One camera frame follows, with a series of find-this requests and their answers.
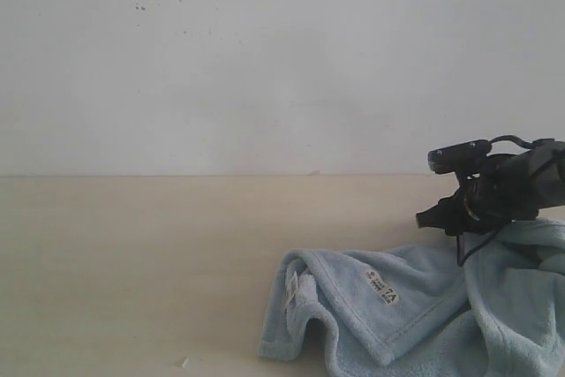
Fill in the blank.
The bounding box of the light blue fleece towel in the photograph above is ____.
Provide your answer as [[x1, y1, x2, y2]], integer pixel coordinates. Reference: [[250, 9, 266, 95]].
[[258, 219, 564, 376]]

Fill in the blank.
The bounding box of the black right camera cable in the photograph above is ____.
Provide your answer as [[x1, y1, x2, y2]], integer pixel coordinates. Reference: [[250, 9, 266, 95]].
[[455, 133, 538, 268]]

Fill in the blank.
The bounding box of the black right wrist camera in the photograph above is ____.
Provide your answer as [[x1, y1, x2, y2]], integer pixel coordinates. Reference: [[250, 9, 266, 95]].
[[427, 139, 492, 175]]

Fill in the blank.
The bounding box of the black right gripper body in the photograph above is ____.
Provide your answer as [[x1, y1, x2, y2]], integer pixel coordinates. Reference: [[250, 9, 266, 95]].
[[444, 177, 499, 236]]

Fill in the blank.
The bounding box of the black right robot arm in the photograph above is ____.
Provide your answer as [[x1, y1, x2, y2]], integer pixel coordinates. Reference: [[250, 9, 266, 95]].
[[416, 135, 564, 237]]

